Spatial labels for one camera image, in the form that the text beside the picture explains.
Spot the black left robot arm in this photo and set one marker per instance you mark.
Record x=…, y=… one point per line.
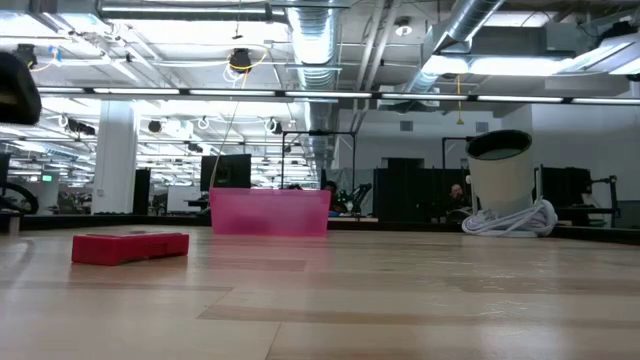
x=20, y=85

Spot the black office partition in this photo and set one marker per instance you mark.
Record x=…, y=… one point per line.
x=410, y=195

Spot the seated person behind bin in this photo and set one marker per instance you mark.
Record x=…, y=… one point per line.
x=331, y=195

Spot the red translucent plastic bin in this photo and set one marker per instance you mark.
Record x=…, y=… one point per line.
x=270, y=212

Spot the black computer monitor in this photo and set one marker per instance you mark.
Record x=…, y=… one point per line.
x=227, y=172

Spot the seated person by partition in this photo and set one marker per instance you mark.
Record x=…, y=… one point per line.
x=456, y=194

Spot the black tall cabinet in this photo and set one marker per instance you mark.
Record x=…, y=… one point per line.
x=141, y=192

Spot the white cylindrical device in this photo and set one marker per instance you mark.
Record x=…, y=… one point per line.
x=500, y=175

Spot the white structural column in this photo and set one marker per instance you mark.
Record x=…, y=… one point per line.
x=115, y=155

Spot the black equipment rack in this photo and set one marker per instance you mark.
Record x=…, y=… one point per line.
x=575, y=192

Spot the green exit sign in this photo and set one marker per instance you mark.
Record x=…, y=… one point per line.
x=47, y=177

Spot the black tall station frame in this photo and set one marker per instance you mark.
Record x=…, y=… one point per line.
x=320, y=134

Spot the black linear ceiling light rail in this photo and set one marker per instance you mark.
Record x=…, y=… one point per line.
x=325, y=94

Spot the silver spiral ventilation duct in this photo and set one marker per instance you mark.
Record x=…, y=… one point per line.
x=315, y=60

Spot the red wall charger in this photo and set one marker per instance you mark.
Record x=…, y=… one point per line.
x=130, y=248

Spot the silver slanted ventilation duct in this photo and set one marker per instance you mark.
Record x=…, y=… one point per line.
x=460, y=30

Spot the black aluminium table frame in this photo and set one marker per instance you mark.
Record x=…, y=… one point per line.
x=100, y=220

